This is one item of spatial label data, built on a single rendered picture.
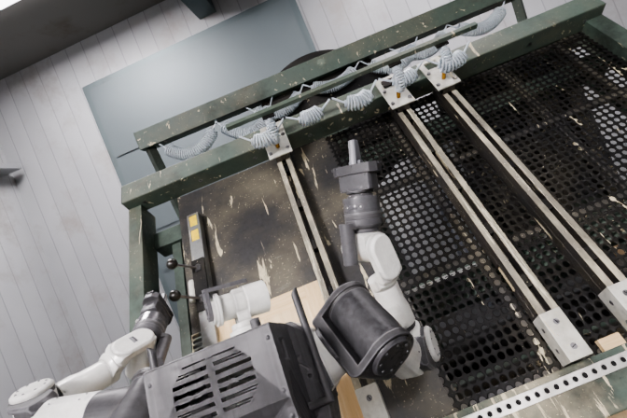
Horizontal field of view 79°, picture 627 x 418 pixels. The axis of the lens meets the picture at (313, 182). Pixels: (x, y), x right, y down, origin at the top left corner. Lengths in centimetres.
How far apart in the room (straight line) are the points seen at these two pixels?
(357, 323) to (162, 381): 32
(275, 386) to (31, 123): 504
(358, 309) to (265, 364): 21
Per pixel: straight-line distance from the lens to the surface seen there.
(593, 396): 125
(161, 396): 65
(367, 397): 117
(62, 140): 516
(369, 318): 70
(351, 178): 91
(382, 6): 437
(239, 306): 80
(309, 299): 131
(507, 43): 188
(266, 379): 59
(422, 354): 92
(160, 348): 120
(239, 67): 428
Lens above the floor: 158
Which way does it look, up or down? 1 degrees up
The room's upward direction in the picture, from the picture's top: 22 degrees counter-clockwise
